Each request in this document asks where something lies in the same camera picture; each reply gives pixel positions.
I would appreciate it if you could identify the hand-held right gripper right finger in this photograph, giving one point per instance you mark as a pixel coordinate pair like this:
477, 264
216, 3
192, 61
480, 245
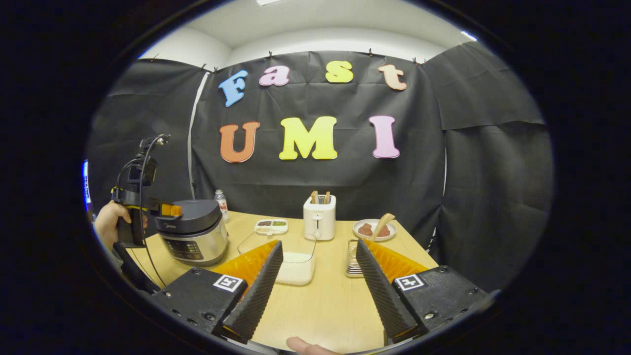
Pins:
384, 296

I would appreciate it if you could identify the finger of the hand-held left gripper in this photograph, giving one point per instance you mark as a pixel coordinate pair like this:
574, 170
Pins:
171, 210

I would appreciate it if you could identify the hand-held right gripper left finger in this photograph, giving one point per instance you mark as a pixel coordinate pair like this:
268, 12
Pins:
256, 301

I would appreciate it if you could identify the dark grey rice cooker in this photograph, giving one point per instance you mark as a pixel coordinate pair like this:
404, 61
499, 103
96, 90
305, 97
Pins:
197, 241

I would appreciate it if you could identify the clear container of white rice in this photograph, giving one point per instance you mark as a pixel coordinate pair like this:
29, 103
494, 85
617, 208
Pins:
296, 272

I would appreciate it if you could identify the wooden spoon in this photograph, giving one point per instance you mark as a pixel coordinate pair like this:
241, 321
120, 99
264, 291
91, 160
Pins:
383, 223

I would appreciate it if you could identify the white panel with blue edge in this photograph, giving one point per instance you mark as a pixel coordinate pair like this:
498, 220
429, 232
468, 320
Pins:
87, 190

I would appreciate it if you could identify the small clear water bottle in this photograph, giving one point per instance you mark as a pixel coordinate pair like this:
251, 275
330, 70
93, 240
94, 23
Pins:
221, 204

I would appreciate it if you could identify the red-brown meat piece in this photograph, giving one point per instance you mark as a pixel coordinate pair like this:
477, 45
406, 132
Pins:
385, 231
366, 229

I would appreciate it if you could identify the white round plate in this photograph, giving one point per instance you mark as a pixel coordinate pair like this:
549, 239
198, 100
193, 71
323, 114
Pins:
356, 232

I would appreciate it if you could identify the white divided condiment tray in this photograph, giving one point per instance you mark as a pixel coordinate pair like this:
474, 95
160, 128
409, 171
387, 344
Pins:
271, 227

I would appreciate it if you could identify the white toaster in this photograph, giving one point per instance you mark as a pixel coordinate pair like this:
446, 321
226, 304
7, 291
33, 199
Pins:
319, 222

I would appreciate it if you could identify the black backdrop cloth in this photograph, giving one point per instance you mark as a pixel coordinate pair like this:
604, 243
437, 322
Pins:
468, 197

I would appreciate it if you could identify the large ceiling light panel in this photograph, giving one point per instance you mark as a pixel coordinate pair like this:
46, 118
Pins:
268, 2

